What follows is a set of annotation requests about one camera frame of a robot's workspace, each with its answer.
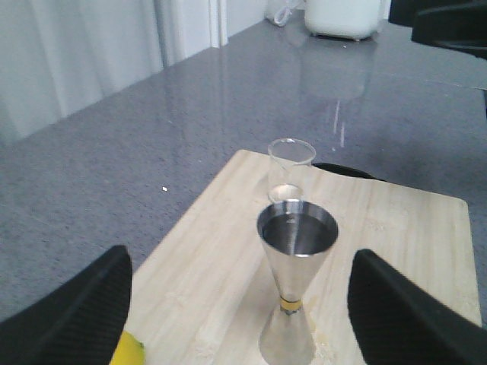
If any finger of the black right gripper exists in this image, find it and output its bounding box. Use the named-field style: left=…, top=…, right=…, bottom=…
left=388, top=0, right=486, bottom=59

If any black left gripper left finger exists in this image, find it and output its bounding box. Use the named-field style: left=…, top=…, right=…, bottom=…
left=1, top=246, right=132, bottom=364

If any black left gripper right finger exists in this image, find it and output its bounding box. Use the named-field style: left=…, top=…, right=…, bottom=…
left=347, top=249, right=486, bottom=364

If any steel double jigger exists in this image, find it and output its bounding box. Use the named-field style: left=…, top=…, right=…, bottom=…
left=256, top=199, right=339, bottom=364

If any clear glass beaker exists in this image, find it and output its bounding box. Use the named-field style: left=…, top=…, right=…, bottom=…
left=267, top=138, right=316, bottom=202

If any yellow lemon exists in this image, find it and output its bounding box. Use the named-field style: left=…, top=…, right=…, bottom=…
left=109, top=331, right=145, bottom=365

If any white appliance on counter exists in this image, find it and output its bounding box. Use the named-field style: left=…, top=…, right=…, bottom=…
left=304, top=0, right=389, bottom=41

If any wooden cutting board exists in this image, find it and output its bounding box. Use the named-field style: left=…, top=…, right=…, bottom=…
left=126, top=150, right=482, bottom=364

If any black cutting board handle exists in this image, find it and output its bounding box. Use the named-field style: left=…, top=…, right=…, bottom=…
left=313, top=163, right=384, bottom=182

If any white cable by appliance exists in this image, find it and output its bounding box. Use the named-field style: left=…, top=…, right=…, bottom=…
left=266, top=0, right=305, bottom=27

